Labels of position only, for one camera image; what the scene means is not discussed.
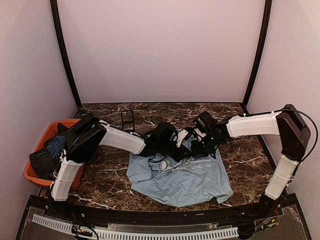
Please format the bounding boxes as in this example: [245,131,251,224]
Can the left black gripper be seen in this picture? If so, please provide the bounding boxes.
[159,141,192,163]

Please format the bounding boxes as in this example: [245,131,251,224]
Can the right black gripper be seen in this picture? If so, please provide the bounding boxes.
[190,133,221,158]

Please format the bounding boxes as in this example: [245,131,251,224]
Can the light blue printed t-shirt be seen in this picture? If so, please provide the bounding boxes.
[126,151,234,208]

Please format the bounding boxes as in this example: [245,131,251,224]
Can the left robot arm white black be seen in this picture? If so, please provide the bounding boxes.
[48,114,192,218]

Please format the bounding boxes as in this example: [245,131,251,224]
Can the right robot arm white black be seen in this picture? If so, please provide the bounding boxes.
[193,104,312,217]

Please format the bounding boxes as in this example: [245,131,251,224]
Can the dark clothes in bin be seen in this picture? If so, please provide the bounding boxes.
[29,122,69,180]

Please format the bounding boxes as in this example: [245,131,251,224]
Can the orange plastic bin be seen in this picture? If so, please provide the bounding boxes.
[24,119,85,190]

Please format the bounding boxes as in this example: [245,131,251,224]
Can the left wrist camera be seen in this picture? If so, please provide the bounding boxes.
[175,129,189,148]

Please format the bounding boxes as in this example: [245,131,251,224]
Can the white slotted cable duct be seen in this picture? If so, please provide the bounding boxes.
[31,214,239,240]

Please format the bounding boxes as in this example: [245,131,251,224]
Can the black front table rail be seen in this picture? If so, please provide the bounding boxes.
[27,194,298,231]

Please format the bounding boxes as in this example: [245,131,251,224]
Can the black right frame post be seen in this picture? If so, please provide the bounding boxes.
[242,0,273,108]

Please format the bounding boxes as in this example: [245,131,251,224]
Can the black frame post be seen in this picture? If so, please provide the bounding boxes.
[242,0,273,108]
[50,0,82,109]

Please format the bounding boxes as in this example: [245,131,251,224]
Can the black left frame post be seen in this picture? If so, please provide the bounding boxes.
[50,0,82,109]

